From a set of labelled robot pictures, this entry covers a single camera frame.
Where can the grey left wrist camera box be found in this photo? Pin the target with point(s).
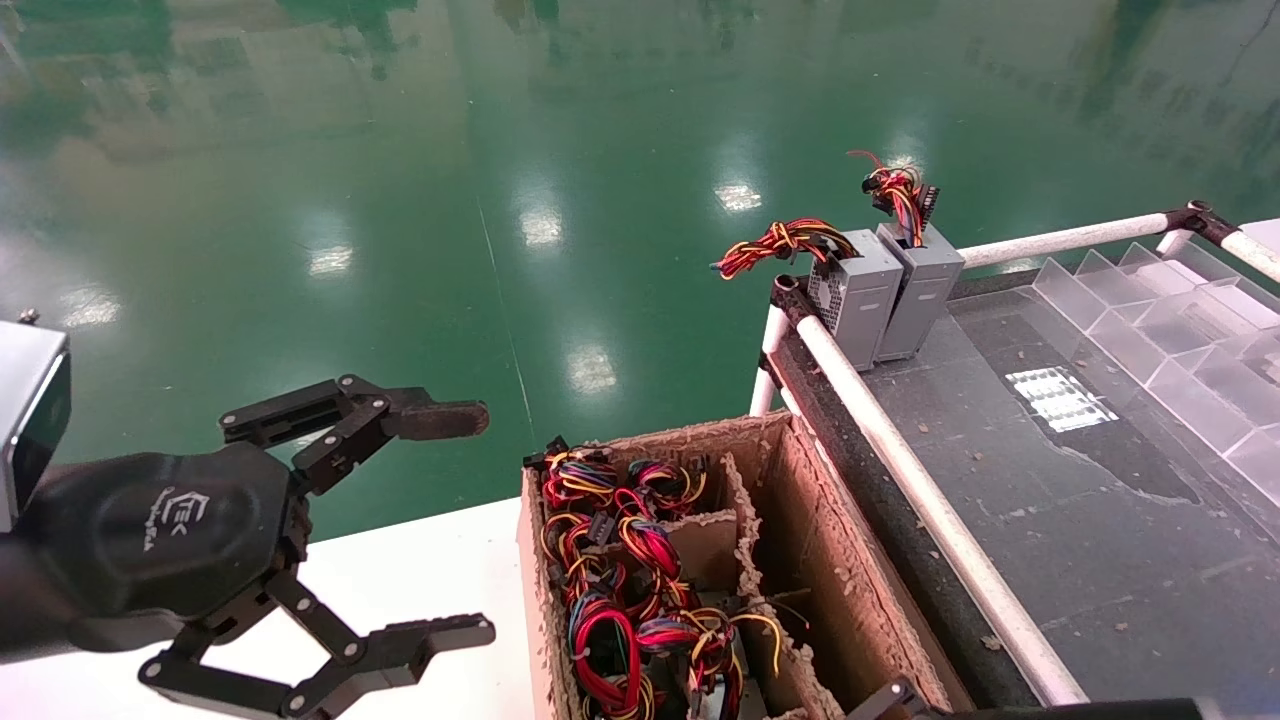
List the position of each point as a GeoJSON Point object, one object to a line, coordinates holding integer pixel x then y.
{"type": "Point", "coordinates": [25, 420]}

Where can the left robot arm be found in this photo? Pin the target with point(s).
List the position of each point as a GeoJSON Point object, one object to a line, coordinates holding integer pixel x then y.
{"type": "Point", "coordinates": [12, 615]}

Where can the white pipe table frame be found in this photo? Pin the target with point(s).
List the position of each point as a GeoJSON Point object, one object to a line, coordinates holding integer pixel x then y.
{"type": "Point", "coordinates": [897, 450]}

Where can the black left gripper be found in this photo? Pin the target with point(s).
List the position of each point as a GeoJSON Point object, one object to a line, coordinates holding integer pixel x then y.
{"type": "Point", "coordinates": [160, 540]}

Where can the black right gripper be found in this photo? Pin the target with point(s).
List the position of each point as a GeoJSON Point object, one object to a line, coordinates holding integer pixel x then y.
{"type": "Point", "coordinates": [1090, 712]}

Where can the worn brown cardboard box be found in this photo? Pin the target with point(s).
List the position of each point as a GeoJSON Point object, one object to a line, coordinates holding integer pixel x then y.
{"type": "Point", "coordinates": [830, 560]}

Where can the clear acrylic divider tray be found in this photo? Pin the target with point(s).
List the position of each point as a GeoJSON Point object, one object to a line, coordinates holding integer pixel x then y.
{"type": "Point", "coordinates": [1180, 380]}

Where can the grey power supply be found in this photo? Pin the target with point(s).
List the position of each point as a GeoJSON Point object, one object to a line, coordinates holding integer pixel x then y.
{"type": "Point", "coordinates": [870, 300]}
{"type": "Point", "coordinates": [925, 290]}

